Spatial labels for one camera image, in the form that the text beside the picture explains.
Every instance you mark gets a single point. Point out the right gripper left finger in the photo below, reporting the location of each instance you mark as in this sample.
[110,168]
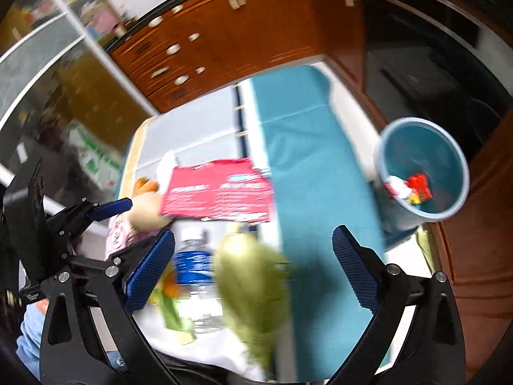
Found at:
[152,257]

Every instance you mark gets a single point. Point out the clear plastic water bottle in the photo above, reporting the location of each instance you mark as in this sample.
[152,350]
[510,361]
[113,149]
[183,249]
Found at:
[199,302]

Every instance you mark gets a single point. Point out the green white sack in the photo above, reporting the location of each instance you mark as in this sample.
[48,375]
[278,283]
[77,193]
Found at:
[100,163]

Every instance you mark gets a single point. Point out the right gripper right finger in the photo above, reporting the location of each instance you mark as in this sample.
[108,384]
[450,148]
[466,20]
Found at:
[362,267]

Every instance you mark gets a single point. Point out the red plastic bag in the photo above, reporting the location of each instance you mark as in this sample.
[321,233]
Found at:
[419,189]

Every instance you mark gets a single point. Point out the pink cartoon paper package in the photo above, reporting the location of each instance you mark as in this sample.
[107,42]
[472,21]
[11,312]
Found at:
[120,234]

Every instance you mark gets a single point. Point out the blue round trash bin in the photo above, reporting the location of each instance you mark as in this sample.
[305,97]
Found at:
[408,146]

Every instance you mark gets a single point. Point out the white framed glass door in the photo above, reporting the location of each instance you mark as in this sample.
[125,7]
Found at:
[55,69]

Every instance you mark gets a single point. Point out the teal grey tablecloth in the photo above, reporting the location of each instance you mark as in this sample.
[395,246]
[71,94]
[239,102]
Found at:
[303,130]

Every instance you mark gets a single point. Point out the brown wooden kitchen cabinet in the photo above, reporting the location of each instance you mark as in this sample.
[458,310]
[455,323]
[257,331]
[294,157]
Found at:
[445,61]

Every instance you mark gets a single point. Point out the red snack package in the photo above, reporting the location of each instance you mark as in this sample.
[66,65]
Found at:
[228,190]

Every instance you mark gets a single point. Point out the orange peel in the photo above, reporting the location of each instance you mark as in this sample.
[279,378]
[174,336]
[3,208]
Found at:
[144,185]

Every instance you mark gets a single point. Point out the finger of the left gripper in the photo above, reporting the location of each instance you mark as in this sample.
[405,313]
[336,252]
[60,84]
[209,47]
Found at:
[110,209]

